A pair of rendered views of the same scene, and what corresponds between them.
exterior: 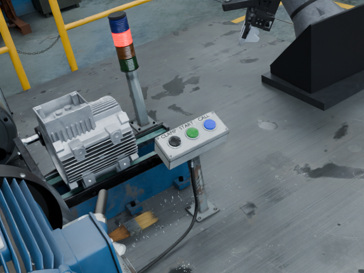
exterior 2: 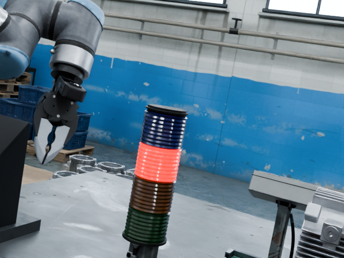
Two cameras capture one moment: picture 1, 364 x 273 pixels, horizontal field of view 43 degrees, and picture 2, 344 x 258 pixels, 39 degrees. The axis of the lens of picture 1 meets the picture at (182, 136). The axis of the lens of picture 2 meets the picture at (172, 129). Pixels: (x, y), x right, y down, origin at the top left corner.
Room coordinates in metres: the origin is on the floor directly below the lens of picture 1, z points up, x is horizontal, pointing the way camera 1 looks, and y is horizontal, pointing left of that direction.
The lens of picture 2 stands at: (1.84, 0.66, 1.27)
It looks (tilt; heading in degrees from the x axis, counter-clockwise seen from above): 6 degrees down; 231
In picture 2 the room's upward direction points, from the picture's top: 10 degrees clockwise
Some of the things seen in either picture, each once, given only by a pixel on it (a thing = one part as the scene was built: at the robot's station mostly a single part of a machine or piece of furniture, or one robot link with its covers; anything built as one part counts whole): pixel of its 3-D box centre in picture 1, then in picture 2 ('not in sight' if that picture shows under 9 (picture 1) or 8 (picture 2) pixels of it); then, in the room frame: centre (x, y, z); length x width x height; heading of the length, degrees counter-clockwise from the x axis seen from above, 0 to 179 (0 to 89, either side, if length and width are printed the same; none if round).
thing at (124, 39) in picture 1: (122, 36); (157, 160); (1.43, 0.13, 1.14); 0.06 x 0.06 x 0.04
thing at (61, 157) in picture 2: not in sight; (42, 119); (-0.75, -5.22, 0.39); 1.20 x 0.80 x 0.79; 125
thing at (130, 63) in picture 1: (128, 62); (147, 222); (1.43, 0.13, 1.05); 0.06 x 0.06 x 0.04
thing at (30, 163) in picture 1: (30, 162); not in sight; (1.00, 0.40, 1.01); 0.26 x 0.04 x 0.03; 26
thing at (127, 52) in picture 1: (125, 49); (152, 192); (1.43, 0.13, 1.10); 0.06 x 0.06 x 0.04
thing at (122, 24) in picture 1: (118, 23); (163, 129); (1.43, 0.13, 1.19); 0.06 x 0.06 x 0.04
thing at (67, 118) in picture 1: (65, 118); not in sight; (1.03, 0.28, 1.11); 0.12 x 0.11 x 0.07; 115
